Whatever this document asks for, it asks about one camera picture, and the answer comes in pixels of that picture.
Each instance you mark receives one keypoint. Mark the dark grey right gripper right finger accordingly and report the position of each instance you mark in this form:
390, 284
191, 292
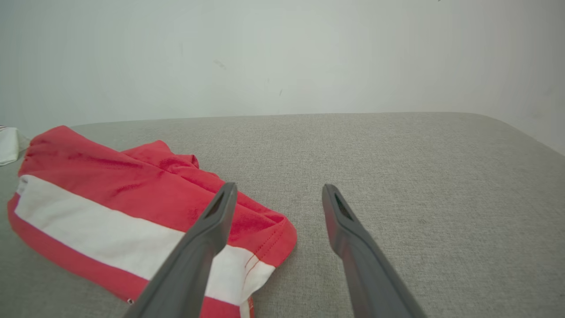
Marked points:
371, 274

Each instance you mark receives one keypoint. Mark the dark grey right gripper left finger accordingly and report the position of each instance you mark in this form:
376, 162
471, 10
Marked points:
185, 274

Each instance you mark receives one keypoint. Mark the red shorts with white stripe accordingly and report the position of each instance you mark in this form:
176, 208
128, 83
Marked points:
88, 176

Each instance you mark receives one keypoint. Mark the white cloth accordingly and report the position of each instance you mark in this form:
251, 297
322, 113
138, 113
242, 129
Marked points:
9, 145

